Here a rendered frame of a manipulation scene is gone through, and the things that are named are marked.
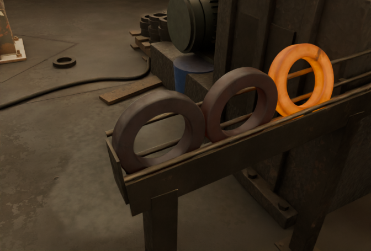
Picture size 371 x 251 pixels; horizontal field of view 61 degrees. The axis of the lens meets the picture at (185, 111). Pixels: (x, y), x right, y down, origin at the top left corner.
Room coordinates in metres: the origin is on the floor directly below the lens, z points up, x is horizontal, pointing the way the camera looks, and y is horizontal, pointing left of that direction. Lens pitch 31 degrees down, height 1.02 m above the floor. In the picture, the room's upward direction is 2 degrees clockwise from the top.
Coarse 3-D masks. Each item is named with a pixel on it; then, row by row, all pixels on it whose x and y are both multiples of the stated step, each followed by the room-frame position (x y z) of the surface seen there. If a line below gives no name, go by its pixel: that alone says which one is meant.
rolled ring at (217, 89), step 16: (224, 80) 0.55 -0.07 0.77; (240, 80) 0.55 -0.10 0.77; (256, 80) 0.57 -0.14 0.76; (272, 80) 0.59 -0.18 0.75; (208, 96) 0.54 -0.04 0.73; (224, 96) 0.54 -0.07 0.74; (272, 96) 0.60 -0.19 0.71; (208, 112) 0.52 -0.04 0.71; (256, 112) 0.61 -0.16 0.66; (272, 112) 0.60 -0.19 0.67; (208, 128) 0.52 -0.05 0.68; (240, 128) 0.59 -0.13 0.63
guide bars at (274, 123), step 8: (360, 88) 0.72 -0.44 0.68; (368, 88) 0.72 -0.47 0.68; (344, 96) 0.68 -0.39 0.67; (320, 104) 0.65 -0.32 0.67; (328, 104) 0.66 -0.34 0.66; (296, 112) 0.62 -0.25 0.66; (304, 112) 0.62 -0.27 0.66; (280, 120) 0.59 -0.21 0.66; (288, 120) 0.60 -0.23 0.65; (256, 128) 0.56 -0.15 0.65; (264, 128) 0.57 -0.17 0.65; (232, 136) 0.53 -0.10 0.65; (240, 136) 0.54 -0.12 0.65; (216, 144) 0.51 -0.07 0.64; (224, 144) 0.52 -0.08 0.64; (192, 152) 0.49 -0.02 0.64; (200, 152) 0.49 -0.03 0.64; (168, 160) 0.47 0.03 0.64; (176, 160) 0.47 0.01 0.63; (184, 160) 0.47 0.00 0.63; (152, 168) 0.45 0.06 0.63; (160, 168) 0.45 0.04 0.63; (128, 176) 0.43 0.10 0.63; (136, 176) 0.43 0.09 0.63; (144, 176) 0.43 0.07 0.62
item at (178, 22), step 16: (176, 0) 1.99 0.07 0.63; (192, 0) 1.89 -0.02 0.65; (208, 0) 1.95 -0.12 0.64; (176, 16) 1.99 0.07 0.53; (192, 16) 1.84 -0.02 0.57; (208, 16) 1.88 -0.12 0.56; (176, 32) 1.99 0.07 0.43; (192, 32) 1.82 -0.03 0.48; (208, 32) 1.87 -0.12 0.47; (160, 48) 2.18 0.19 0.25; (176, 48) 1.98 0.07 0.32; (192, 48) 1.85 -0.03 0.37; (208, 48) 2.09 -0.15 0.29; (160, 64) 2.11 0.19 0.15; (192, 80) 1.69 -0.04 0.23; (208, 80) 1.66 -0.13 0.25; (192, 96) 1.68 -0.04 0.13
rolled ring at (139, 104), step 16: (144, 96) 0.49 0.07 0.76; (160, 96) 0.48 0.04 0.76; (176, 96) 0.49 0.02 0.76; (128, 112) 0.46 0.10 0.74; (144, 112) 0.46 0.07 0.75; (160, 112) 0.47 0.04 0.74; (176, 112) 0.49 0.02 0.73; (192, 112) 0.50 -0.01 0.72; (128, 128) 0.45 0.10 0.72; (192, 128) 0.51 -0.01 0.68; (112, 144) 0.46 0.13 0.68; (128, 144) 0.44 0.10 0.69; (192, 144) 0.51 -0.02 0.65; (128, 160) 0.44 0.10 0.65; (144, 160) 0.48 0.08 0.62; (160, 160) 0.49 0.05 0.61
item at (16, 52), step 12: (0, 0) 2.53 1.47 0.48; (0, 12) 2.54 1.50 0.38; (0, 24) 2.53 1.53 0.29; (0, 36) 2.52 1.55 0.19; (12, 36) 2.82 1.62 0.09; (0, 48) 2.51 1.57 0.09; (12, 48) 2.55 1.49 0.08; (0, 60) 2.41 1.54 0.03; (12, 60) 2.43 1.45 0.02; (24, 60) 2.48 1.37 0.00
